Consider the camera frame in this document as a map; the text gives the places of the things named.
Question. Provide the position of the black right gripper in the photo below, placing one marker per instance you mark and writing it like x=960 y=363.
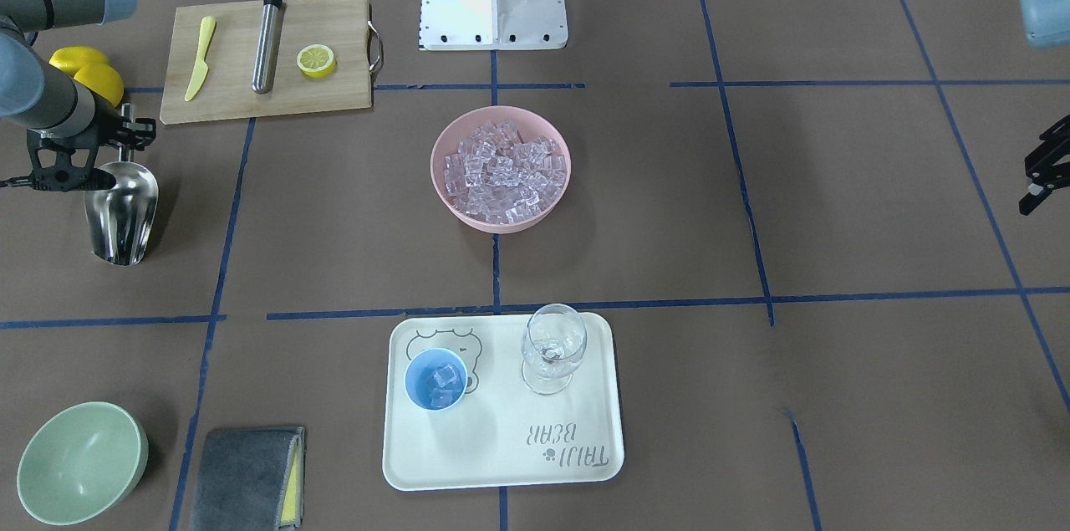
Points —
x=114 y=132

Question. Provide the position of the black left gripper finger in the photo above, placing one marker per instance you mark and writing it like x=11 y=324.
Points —
x=1047 y=167

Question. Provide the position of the stainless steel ice scoop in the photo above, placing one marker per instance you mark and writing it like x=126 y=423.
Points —
x=119 y=219

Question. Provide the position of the clear ice cubes pile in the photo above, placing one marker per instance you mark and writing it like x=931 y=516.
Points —
x=496 y=176

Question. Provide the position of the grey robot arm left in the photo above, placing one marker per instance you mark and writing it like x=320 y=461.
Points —
x=1046 y=26

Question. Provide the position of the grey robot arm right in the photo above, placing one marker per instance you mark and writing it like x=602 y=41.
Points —
x=65 y=123

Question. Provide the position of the light blue cup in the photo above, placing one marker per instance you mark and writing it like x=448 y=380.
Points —
x=436 y=379

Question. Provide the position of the whole yellow lemon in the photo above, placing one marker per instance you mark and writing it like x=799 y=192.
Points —
x=104 y=80

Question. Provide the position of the bamboo cutting board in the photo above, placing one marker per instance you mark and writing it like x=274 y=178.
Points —
x=342 y=25

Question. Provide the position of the yellow plastic knife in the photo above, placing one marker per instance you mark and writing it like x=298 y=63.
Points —
x=200 y=67

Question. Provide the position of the stainless steel cylinder tool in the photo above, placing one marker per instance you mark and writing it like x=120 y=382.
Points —
x=268 y=44

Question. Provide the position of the lemon half slice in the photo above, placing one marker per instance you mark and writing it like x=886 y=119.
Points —
x=316 y=61

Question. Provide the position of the green bowl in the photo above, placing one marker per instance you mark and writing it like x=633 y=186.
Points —
x=80 y=463

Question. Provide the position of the grey folded cloth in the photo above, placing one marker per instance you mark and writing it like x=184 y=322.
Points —
x=251 y=479

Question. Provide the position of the pink bowl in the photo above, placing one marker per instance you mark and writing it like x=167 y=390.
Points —
x=530 y=126

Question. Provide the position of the cream bear serving tray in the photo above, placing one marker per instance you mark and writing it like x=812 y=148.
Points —
x=500 y=433

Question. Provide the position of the clear wine glass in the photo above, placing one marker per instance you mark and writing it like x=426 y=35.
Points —
x=553 y=346

